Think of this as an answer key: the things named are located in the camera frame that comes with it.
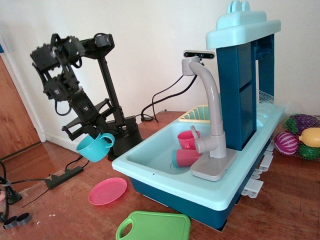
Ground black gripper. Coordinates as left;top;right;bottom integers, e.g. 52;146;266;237
62;90;112;144

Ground teal plastic cup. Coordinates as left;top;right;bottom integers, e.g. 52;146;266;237
76;133;116;163

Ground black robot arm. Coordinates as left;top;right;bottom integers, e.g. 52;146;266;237
30;33;143;161

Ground lying pink cup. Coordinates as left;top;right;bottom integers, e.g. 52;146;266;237
171;149;202;168

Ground upright pink cup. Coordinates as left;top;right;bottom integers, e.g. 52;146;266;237
177;130;196;150

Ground blue toy kitchen sink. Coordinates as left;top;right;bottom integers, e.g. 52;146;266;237
112;0;283;229

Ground pink plastic plate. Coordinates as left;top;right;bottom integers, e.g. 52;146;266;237
88;177;128;206

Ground black power strip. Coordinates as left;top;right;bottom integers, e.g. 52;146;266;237
45;155;89;190

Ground wooden door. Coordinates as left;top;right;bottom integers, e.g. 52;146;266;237
0;59;41;159

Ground yellow dish rack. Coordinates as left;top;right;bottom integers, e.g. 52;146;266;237
178;105;210;123

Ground green plastic cutting board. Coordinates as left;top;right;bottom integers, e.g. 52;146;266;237
115;211;191;240

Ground black tripod stand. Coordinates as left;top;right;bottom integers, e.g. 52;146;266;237
0;161;48;223

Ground black tape roll right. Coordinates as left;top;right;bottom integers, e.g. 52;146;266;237
16;212;32;226

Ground black tape roll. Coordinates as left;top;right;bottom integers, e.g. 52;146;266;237
3;216;18;230
16;212;32;226

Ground grey toy faucet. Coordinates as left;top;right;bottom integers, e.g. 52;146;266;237
181;57;237;182

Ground black tape roll left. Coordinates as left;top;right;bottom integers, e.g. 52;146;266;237
3;216;18;230

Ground black webcam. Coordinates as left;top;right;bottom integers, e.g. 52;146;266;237
183;50;216;60

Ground white plastic clips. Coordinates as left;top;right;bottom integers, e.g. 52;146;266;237
241;143;274;199

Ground net bag of toy vegetables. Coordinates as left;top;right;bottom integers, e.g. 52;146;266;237
273;113;320;162

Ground yellow toy lemon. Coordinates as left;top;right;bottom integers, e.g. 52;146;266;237
298;127;320;148

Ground black camera cable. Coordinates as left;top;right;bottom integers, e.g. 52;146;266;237
140;74;198;123

